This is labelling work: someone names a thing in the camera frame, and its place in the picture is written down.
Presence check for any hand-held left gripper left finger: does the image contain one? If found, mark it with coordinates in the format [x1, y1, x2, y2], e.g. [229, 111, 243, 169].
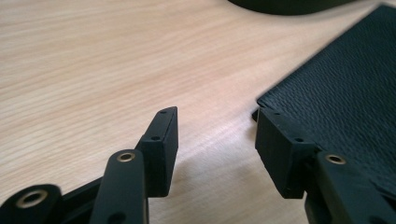
[134, 105, 179, 199]

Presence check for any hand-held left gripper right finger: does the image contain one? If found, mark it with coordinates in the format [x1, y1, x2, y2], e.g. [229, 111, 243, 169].
[255, 106, 319, 200]

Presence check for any black key stand with tray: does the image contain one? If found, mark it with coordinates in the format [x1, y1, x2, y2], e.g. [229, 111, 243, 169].
[227, 0, 358, 17]

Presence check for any black leather wallet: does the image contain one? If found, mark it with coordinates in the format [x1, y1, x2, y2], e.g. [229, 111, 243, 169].
[251, 3, 396, 200]

